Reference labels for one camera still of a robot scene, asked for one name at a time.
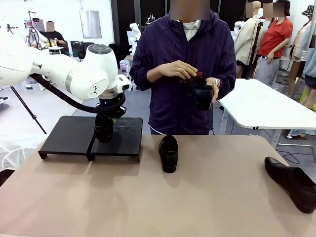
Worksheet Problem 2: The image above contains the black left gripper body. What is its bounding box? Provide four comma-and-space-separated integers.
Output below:
96, 106, 128, 121

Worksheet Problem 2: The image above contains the black pointed buckle shoe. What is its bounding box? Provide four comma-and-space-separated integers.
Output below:
264, 156, 316, 214
191, 80, 214, 111

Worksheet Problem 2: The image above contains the dark red shoe brush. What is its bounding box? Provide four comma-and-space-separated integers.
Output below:
179, 71, 203, 85

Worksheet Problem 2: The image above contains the person's right forearm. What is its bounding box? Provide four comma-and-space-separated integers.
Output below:
130, 63, 165, 83

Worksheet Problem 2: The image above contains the person's left forearm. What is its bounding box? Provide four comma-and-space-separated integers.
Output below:
217, 74, 237, 101

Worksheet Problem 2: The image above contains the black light stand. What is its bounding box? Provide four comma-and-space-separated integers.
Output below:
245, 21, 265, 81

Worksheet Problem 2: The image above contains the person's right hand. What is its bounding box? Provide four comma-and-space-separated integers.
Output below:
159, 60, 198, 80

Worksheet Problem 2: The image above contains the person's left hand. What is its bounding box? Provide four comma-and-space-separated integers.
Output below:
205, 77, 220, 104

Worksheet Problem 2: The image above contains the computer case with lights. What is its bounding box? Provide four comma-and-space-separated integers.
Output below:
119, 60, 131, 79

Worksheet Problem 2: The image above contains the person in purple jacket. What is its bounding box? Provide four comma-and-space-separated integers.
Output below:
129, 9, 237, 136

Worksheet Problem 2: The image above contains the black tripod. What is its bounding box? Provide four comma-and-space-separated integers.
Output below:
9, 85, 48, 135

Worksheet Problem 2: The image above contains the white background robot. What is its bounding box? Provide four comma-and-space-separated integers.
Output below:
128, 22, 142, 56

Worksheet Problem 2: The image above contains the seated person in black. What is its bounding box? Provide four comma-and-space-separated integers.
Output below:
39, 21, 67, 48

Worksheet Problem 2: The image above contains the white plastic cover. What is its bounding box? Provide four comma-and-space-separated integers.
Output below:
0, 133, 44, 171

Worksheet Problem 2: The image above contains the white folding table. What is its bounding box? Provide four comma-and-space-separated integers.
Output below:
218, 78, 316, 157

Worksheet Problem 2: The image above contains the mannequin in blue denim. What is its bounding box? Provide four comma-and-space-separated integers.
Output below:
300, 24, 316, 112

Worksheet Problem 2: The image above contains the patterned bucket hat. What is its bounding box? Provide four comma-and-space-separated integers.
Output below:
301, 5, 316, 18

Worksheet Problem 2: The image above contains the grey wall panel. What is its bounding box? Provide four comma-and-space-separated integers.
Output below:
79, 9, 103, 39

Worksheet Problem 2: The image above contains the white robot with black cables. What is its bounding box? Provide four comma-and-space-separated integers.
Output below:
24, 11, 48, 48

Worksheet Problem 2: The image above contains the black floor cable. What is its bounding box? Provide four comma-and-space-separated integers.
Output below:
282, 151, 308, 165

